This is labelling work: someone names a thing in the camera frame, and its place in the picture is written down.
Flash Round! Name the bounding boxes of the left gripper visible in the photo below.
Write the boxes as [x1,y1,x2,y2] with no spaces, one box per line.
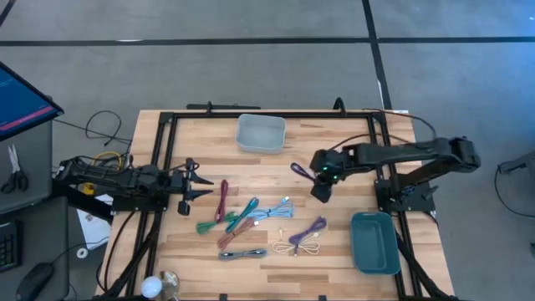
[168,157,215,203]

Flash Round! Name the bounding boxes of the maroon USB cable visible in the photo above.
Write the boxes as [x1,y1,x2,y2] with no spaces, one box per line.
[214,179,230,224]

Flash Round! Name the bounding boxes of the dark purple USB cable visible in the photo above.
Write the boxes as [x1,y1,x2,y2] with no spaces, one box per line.
[290,161,318,183]

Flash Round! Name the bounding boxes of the green USB cable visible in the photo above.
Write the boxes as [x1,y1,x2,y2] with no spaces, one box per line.
[195,212,239,236]

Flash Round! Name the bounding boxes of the dusty pink USB cable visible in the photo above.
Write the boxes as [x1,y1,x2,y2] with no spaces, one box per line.
[217,217,260,251]

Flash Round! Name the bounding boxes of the lilac USB cable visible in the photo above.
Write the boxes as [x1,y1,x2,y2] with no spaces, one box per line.
[287,215,329,246]

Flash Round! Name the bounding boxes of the light blue USB cable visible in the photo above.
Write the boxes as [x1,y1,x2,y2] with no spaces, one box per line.
[246,196,296,222]

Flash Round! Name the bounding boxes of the black white braided USB cable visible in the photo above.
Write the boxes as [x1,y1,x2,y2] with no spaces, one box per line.
[217,247,269,261]

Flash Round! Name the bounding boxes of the cream USB cable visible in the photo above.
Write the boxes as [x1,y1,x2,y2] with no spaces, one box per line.
[271,227,322,257]

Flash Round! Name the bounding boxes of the grey plastic bin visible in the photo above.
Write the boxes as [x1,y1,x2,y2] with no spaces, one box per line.
[235,113,288,155]

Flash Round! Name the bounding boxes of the black clamp bar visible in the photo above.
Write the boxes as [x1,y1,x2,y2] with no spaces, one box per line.
[186,101,262,111]

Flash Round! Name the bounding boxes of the teal plastic bin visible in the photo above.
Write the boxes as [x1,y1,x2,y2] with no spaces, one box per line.
[349,211,401,276]

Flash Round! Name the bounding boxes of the white globe light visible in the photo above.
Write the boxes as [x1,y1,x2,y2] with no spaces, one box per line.
[140,275,163,298]

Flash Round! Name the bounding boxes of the white paper sheet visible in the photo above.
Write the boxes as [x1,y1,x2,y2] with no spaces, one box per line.
[76,205,113,251]

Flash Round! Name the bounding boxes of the grey side desk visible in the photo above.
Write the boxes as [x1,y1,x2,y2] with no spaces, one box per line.
[0,120,71,301]

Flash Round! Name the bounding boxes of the black computer mouse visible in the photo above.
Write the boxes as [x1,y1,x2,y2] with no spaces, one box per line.
[15,262,54,301]

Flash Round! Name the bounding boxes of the grey stand foot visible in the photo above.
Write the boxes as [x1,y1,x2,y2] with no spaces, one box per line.
[497,149,535,176]

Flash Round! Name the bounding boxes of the computer monitor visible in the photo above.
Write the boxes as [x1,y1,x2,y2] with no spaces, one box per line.
[0,61,65,142]

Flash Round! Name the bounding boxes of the black keyboard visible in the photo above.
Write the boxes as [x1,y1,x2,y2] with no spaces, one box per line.
[0,220,23,272]

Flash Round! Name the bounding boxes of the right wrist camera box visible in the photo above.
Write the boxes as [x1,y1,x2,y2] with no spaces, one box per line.
[310,181,334,205]

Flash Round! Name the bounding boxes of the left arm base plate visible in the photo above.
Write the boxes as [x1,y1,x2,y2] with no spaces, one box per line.
[110,192,169,212]

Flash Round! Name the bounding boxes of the black metal table frame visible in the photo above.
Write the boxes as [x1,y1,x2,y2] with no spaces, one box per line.
[99,109,456,301]

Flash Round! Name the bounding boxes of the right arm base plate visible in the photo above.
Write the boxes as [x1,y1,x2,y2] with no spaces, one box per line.
[374,177,436,213]

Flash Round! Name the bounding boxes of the yellow cable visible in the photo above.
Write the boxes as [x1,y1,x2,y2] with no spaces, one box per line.
[81,150,126,196]

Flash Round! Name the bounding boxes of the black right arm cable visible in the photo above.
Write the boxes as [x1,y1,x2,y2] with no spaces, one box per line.
[332,107,438,151]

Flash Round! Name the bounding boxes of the black floor cable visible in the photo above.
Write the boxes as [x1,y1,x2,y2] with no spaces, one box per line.
[53,110,133,147]

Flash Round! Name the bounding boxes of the black handled scissors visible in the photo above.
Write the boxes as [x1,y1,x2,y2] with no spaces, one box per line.
[0,144,29,196]

